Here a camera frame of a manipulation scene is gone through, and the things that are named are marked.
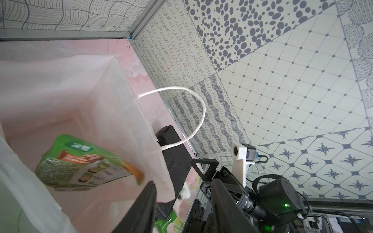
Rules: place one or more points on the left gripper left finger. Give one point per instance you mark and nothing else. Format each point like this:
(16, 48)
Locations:
(141, 216)

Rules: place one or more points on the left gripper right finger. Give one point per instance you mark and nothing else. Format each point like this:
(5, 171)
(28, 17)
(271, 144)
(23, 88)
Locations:
(226, 216)

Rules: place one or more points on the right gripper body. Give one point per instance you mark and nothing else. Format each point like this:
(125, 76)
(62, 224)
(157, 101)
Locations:
(245, 198)

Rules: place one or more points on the green orange soup packet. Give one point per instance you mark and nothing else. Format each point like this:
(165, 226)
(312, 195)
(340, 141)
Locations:
(72, 164)

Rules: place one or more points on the white pipe elbow fitting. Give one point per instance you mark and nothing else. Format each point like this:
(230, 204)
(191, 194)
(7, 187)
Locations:
(184, 193)

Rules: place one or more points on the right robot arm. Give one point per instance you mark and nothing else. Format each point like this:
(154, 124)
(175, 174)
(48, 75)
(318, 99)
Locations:
(270, 208)

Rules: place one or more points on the green plastic faucet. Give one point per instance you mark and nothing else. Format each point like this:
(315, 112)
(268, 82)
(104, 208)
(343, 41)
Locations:
(162, 224)

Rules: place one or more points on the black plastic tool case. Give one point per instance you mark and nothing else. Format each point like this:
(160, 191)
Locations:
(178, 161)

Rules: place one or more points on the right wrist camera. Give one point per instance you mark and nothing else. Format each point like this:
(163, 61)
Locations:
(243, 156)

